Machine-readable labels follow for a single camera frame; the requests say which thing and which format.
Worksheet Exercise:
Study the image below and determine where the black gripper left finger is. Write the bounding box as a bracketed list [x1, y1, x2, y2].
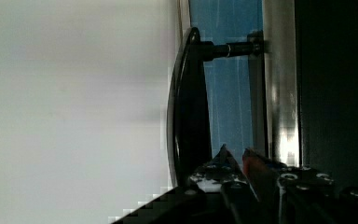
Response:
[187, 145, 261, 224]

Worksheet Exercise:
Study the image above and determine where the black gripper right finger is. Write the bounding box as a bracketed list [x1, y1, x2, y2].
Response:
[242, 148, 336, 224]

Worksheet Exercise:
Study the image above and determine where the black oven door handle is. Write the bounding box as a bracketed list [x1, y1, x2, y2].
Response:
[166, 27, 264, 187]

